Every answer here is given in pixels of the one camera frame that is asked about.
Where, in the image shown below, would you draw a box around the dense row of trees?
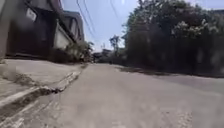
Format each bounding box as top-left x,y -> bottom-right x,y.
120,0 -> 224,79

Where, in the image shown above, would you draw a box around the grey concrete road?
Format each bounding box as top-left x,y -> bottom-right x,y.
13,62 -> 224,128

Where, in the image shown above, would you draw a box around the overhead wires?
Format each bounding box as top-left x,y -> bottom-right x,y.
74,0 -> 122,42

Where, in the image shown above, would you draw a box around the raised concrete pavement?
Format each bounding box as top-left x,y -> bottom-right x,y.
0,58 -> 89,128

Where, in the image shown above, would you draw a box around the green bushes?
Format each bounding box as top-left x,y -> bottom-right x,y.
49,39 -> 95,64

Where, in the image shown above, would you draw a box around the dark building with pale wall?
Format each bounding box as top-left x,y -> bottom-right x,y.
0,0 -> 86,62

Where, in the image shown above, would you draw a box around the slender distant tree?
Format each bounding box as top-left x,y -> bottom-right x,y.
108,34 -> 122,57

